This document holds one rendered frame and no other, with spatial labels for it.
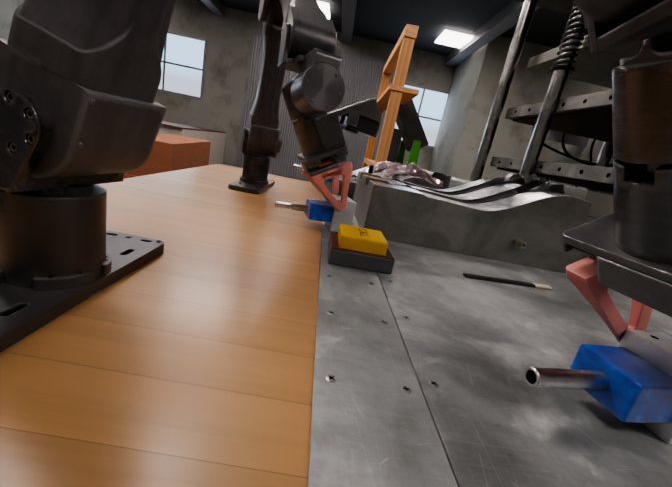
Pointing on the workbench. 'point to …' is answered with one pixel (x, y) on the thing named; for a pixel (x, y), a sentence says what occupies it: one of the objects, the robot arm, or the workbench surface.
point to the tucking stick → (506, 281)
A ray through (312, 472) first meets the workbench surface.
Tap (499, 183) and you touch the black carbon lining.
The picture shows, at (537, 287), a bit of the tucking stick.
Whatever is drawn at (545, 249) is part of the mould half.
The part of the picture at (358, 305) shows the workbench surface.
